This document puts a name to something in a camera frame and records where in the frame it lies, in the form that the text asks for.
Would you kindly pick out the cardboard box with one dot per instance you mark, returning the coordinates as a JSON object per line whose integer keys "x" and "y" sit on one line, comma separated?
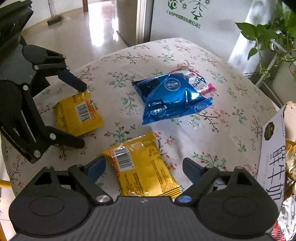
{"x": 271, "y": 171}

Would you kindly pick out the red snack bag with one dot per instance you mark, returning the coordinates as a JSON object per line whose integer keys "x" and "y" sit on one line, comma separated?
{"x": 276, "y": 233}

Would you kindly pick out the pothos plant white pot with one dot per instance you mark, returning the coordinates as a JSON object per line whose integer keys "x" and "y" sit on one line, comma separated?
{"x": 277, "y": 35}

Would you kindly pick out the floral tablecloth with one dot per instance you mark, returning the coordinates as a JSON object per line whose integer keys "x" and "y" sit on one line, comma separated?
{"x": 225, "y": 135}

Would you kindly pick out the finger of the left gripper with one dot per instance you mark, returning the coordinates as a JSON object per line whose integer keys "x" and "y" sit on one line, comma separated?
{"x": 71, "y": 80}
{"x": 59, "y": 138}

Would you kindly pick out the white metal plant stand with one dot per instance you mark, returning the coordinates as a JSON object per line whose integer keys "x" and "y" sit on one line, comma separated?
{"x": 270, "y": 64}

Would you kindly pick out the orange chip bag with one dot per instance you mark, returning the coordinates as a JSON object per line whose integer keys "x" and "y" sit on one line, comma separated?
{"x": 290, "y": 173}

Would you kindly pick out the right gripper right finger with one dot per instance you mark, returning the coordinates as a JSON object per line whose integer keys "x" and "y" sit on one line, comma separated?
{"x": 192, "y": 170}

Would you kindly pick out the white refrigerator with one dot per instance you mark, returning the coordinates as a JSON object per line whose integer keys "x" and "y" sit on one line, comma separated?
{"x": 209, "y": 24}

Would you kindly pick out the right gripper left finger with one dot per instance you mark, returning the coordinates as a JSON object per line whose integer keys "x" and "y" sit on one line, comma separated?
{"x": 96, "y": 168}

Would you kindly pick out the dark blue foil bag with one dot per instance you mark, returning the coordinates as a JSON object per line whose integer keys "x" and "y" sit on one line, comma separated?
{"x": 169, "y": 96}

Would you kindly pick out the gold yellow snack pack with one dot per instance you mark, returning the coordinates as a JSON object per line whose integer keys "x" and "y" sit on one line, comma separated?
{"x": 76, "y": 115}

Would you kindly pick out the silver foil bag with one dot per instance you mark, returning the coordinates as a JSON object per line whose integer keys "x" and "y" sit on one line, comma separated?
{"x": 287, "y": 218}

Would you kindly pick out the pink white candy bag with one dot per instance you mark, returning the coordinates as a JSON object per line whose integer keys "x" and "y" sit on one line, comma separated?
{"x": 200, "y": 84}

